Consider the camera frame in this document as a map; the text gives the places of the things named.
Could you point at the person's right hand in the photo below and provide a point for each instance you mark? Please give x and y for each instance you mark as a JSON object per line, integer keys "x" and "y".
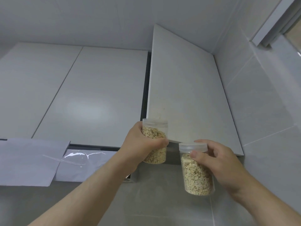
{"x": 225, "y": 169}

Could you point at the person's left forearm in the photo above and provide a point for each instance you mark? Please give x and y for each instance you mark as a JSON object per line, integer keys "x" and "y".
{"x": 82, "y": 197}

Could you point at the grey range hood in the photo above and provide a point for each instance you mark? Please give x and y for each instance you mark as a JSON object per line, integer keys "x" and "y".
{"x": 23, "y": 162}

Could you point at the white wall cabinet door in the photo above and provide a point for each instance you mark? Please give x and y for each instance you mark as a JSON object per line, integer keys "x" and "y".
{"x": 188, "y": 91}
{"x": 94, "y": 96}
{"x": 30, "y": 87}

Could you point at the person's left hand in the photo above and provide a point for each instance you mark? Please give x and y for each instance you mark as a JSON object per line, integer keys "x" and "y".
{"x": 136, "y": 148}

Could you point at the clear plastic oat jar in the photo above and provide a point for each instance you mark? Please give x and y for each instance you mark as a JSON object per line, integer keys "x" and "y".
{"x": 154, "y": 132}
{"x": 197, "y": 178}

